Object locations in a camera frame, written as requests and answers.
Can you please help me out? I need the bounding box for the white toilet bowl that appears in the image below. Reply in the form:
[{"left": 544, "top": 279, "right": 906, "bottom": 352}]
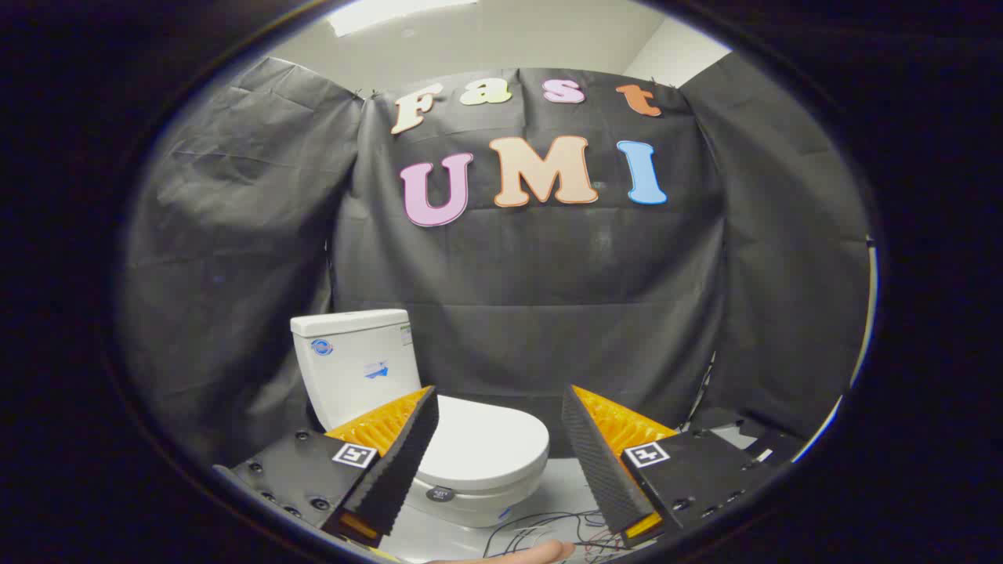
[{"left": 401, "top": 462, "right": 549, "bottom": 530}]

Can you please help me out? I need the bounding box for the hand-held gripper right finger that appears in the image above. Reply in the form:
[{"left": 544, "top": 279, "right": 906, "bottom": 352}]
[{"left": 561, "top": 384, "right": 796, "bottom": 549}]

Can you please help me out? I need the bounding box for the black backdrop cloth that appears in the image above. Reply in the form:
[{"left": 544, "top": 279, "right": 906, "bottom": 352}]
[{"left": 118, "top": 53, "right": 872, "bottom": 471}]

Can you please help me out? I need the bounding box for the tangle of floor cables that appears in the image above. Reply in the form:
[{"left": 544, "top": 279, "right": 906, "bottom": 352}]
[{"left": 482, "top": 508, "right": 632, "bottom": 562}]

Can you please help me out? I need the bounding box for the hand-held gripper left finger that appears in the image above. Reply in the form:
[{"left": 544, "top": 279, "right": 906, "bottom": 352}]
[{"left": 213, "top": 385, "right": 440, "bottom": 549}]

